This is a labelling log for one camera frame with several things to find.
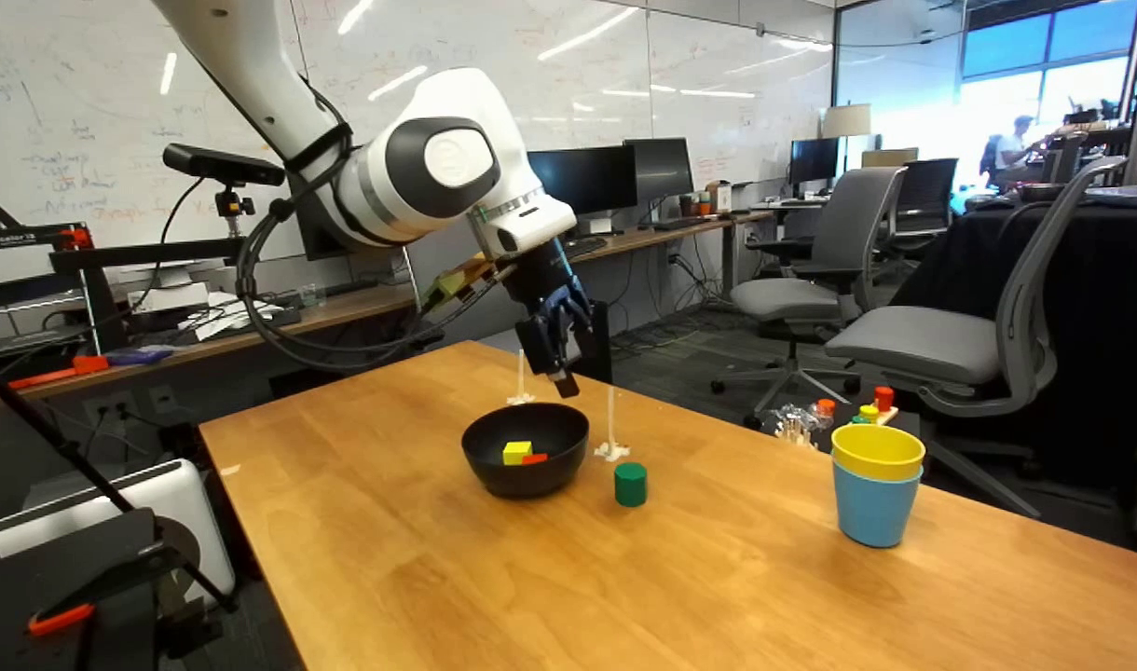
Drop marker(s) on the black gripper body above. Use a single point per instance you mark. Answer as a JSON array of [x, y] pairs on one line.
[[554, 293]]

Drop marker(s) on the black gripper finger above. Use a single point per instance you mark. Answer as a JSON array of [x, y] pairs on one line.
[[567, 365], [541, 350]]

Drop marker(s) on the yellow block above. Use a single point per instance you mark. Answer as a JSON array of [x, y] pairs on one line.
[[514, 452]]

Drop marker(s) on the black bowl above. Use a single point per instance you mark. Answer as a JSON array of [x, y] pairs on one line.
[[531, 477]]

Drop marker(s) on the green block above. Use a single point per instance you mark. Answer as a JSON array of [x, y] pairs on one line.
[[631, 487]]

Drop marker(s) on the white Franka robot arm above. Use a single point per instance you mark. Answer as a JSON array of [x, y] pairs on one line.
[[403, 172]]

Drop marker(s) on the clear plastic stand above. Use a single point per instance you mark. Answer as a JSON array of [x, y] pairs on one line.
[[611, 449], [520, 398]]

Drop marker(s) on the long wooden desk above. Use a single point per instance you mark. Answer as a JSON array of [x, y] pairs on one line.
[[626, 241]]

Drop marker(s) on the grey office chair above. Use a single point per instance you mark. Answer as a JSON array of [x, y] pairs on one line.
[[449, 319], [915, 341], [782, 300]]

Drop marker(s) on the clear plastic bag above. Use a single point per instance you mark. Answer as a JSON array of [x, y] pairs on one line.
[[796, 425]]

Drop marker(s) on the orange toy peg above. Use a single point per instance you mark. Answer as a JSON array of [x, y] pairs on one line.
[[825, 408]]

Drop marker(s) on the colourful peg toy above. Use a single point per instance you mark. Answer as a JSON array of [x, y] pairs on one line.
[[879, 403]]

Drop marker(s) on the yellow plastic cup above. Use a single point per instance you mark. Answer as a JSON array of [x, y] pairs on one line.
[[876, 449]]

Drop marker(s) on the white papers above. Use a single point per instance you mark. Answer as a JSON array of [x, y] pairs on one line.
[[214, 322]]

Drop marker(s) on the blue plastic cup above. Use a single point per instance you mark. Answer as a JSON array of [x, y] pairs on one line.
[[874, 511]]

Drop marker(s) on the white lamp shade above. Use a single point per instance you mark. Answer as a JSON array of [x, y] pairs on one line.
[[843, 121]]

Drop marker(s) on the seated person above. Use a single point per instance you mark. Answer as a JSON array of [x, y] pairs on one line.
[[1009, 152]]

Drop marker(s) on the orange clamp bar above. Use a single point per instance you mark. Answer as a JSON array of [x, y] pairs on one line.
[[44, 378]]

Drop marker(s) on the black tripod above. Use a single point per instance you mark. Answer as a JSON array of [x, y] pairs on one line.
[[82, 570]]

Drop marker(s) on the black draped cloth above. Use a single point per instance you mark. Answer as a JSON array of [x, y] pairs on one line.
[[1110, 322]]

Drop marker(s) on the olive green wrist camera box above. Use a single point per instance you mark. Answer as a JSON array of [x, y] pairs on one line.
[[475, 281]]

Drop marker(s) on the black stereo camera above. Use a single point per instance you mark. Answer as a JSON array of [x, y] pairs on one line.
[[214, 160]]

